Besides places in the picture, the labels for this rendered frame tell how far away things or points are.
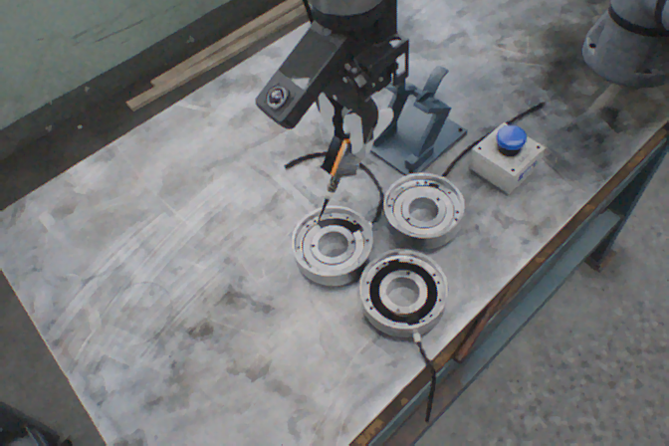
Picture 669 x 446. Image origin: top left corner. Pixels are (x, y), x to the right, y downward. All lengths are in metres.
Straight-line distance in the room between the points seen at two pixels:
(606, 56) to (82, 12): 1.72
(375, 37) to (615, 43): 0.49
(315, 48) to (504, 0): 0.64
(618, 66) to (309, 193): 0.53
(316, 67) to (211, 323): 0.36
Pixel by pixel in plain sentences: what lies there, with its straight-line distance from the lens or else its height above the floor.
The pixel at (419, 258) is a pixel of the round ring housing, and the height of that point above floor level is 0.83.
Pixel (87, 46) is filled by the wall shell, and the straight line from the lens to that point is 2.25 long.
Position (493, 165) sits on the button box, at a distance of 0.79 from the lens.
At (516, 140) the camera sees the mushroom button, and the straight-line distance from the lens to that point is 0.78.
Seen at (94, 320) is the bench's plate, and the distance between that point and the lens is 0.80.
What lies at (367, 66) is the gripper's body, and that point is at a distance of 0.57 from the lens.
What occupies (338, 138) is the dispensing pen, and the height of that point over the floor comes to 0.95.
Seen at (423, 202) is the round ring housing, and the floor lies 0.82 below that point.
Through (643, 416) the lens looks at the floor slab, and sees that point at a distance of 1.61.
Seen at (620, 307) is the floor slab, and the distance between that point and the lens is 1.71.
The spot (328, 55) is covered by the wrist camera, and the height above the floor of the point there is 1.10.
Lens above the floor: 1.44
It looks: 52 degrees down
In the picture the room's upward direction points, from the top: 8 degrees counter-clockwise
